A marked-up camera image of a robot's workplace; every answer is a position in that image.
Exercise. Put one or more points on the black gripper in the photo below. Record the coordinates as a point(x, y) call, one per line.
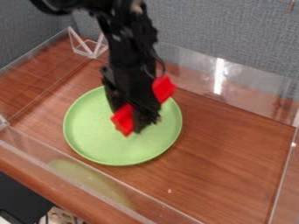
point(131, 71)

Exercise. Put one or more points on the red block carrot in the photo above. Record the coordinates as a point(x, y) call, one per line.
point(124, 116)

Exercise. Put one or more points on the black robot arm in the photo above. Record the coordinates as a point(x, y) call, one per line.
point(64, 7)

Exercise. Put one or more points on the green round plate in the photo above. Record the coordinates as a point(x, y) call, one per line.
point(93, 138)

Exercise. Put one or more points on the clear acrylic corner bracket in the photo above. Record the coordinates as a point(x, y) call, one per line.
point(85, 47)

